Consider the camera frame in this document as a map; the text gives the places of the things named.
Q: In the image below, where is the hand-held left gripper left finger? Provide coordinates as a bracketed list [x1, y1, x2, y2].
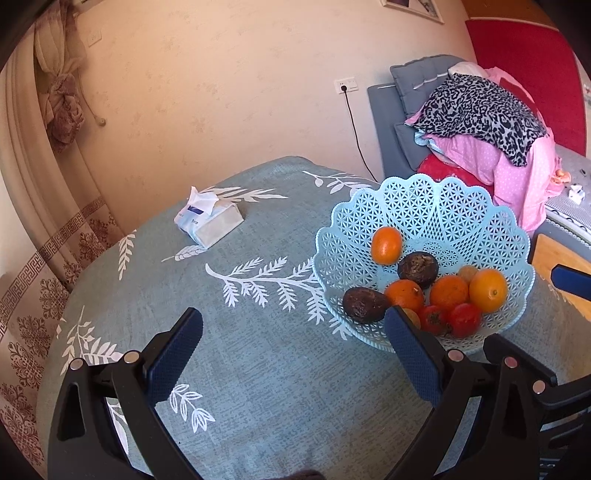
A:
[47, 307, 204, 480]

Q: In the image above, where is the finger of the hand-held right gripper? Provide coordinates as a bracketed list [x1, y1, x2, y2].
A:
[482, 333, 591, 411]
[551, 264, 591, 296]

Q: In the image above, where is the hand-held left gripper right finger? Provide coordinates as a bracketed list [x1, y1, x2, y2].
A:
[384, 305, 544, 480]

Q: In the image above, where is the red tomato with dark stem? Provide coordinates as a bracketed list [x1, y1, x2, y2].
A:
[418, 305, 451, 335]

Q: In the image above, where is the dark brown avocado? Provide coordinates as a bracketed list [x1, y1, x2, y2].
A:
[342, 287, 391, 324]

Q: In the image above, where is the small oval orange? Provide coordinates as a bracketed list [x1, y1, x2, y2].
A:
[370, 226, 404, 266]
[469, 268, 509, 312]

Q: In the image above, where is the light blue plastic lattice basket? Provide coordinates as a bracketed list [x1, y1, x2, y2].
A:
[313, 175, 536, 355]

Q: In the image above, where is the round orange with dark stem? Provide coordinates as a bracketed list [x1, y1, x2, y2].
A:
[384, 279, 426, 315]

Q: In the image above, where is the grey bed mattress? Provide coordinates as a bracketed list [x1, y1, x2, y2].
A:
[545, 143, 591, 243]

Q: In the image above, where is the dark brown round fruit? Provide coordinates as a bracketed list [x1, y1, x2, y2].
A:
[397, 252, 438, 291]

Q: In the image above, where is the teal leaf-print tablecloth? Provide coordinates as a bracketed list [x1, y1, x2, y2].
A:
[36, 156, 591, 480]

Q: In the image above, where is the pile of clothes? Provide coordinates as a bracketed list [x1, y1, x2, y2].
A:
[405, 67, 561, 232]

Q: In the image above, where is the white tissue pack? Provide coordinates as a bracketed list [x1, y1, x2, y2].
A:
[174, 186, 244, 249]

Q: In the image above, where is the beige patterned curtain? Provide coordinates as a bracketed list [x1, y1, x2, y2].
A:
[0, 9, 134, 478]

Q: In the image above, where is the red pillow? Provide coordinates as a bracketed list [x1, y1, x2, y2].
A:
[418, 154, 495, 195]

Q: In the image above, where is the leopard print cloth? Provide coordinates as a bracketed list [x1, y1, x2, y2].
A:
[411, 73, 548, 167]

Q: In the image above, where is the red padded headboard panel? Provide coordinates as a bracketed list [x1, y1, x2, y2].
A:
[465, 18, 588, 153]

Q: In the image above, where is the grey-blue chair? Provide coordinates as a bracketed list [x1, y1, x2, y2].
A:
[367, 69, 426, 181]

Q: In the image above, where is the white pillow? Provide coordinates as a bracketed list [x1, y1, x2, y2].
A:
[447, 61, 485, 79]

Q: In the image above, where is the grey quilted cushion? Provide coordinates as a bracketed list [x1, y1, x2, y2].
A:
[390, 54, 467, 116]

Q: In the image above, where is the black power cable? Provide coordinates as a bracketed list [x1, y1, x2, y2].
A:
[344, 88, 380, 183]

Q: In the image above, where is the wooden headboard frame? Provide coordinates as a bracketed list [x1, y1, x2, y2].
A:
[462, 0, 555, 24]

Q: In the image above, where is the framed wall picture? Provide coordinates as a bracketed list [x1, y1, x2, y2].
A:
[379, 0, 445, 24]

